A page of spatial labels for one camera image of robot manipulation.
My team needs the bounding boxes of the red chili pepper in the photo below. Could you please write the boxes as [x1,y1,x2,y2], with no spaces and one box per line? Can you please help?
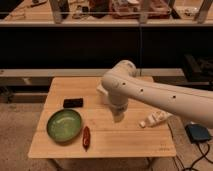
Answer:
[82,126,90,151]

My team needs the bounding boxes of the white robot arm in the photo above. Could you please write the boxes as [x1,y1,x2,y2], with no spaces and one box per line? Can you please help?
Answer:
[101,60,213,129]

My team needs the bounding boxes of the white cube box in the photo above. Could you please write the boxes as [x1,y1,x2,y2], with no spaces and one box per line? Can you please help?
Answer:
[96,84,109,105]

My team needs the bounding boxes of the black rectangular block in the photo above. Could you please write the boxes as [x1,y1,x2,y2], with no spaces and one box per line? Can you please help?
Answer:
[63,98,84,108]

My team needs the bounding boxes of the wooden folding table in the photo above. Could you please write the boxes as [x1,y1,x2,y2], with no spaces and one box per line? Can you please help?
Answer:
[27,76,177,171]

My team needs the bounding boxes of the green bowl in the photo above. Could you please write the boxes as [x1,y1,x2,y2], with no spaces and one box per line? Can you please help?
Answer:
[46,109,82,143]

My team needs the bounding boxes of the white plastic bottle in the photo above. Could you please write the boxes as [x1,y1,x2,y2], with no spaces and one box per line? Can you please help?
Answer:
[139,111,171,128]

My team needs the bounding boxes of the red tray on shelf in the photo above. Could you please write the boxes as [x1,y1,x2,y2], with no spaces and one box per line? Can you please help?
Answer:
[110,0,171,19]

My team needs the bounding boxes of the black foot pedal box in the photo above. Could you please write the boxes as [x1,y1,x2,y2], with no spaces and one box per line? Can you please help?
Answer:
[185,124,211,143]

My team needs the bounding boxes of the long workbench shelf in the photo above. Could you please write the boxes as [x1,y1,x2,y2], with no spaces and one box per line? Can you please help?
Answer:
[0,0,213,27]

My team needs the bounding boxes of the black floor cable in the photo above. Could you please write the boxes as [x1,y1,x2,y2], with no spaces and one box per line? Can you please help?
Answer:
[173,141,213,171]

